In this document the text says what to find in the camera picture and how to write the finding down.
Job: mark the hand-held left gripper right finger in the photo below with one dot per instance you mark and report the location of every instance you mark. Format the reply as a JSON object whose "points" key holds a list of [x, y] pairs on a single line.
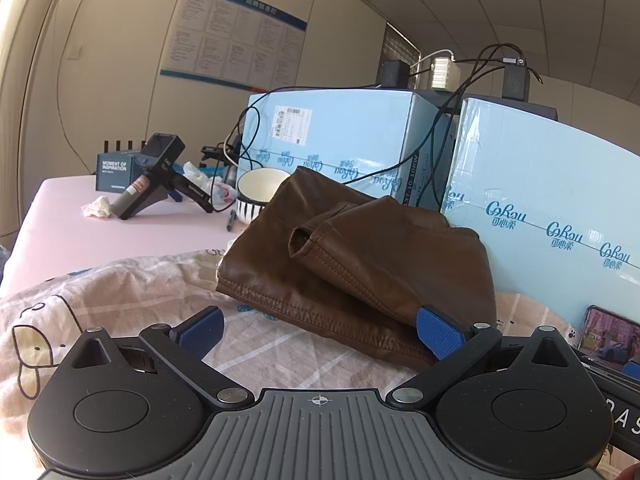
{"points": [[440, 332]]}

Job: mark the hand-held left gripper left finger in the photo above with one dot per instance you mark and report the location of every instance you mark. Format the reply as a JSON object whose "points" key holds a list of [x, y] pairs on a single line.
{"points": [[199, 332]]}

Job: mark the brown leather jacket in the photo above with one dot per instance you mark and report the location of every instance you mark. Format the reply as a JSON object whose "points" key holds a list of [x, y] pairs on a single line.
{"points": [[350, 260]]}

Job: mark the smartphone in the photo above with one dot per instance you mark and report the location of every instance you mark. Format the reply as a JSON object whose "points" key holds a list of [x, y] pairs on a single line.
{"points": [[610, 342]]}

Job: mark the printed cartoon bedsheet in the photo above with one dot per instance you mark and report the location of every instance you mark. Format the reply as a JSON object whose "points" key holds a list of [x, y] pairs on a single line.
{"points": [[100, 290]]}

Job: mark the black marker pen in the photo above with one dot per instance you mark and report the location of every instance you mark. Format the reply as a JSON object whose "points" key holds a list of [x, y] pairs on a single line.
{"points": [[231, 221]]}

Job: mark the pink mattress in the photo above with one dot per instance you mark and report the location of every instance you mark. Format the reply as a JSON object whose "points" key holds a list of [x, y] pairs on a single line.
{"points": [[90, 240]]}

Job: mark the white striped bowl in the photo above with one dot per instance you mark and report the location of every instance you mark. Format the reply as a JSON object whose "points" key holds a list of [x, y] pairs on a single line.
{"points": [[260, 192]]}

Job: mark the crumpled white tissue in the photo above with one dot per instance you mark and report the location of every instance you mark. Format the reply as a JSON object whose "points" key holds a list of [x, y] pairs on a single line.
{"points": [[98, 207], [196, 172]]}

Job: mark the dark blue small box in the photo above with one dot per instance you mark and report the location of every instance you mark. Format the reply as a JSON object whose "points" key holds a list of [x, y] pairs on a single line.
{"points": [[117, 172]]}

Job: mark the large light blue carton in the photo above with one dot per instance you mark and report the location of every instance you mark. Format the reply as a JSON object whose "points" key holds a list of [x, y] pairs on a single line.
{"points": [[550, 185]]}

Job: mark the black router antennas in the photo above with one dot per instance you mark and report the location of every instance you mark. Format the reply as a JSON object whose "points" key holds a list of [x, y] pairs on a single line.
{"points": [[122, 145]]}

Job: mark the light blue carton with label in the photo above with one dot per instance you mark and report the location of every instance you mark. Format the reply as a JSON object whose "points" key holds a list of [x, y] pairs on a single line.
{"points": [[345, 130]]}

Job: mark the white power adapter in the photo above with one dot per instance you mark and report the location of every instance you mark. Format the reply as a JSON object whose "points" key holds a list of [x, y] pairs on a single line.
{"points": [[446, 74]]}

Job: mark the small black power adapter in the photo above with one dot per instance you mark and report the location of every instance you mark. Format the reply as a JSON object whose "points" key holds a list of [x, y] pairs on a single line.
{"points": [[396, 74]]}

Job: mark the tall black power adapter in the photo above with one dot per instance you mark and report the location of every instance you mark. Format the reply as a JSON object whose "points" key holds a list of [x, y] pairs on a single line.
{"points": [[516, 79]]}

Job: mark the black handheld camera on tripod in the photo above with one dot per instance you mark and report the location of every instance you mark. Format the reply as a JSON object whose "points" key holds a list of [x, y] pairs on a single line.
{"points": [[160, 160]]}

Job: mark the wall poster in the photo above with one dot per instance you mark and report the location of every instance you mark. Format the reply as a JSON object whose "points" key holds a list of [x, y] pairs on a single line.
{"points": [[235, 30]]}

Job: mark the wall switch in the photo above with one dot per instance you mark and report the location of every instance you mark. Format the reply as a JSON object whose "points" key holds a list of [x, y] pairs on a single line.
{"points": [[75, 51]]}

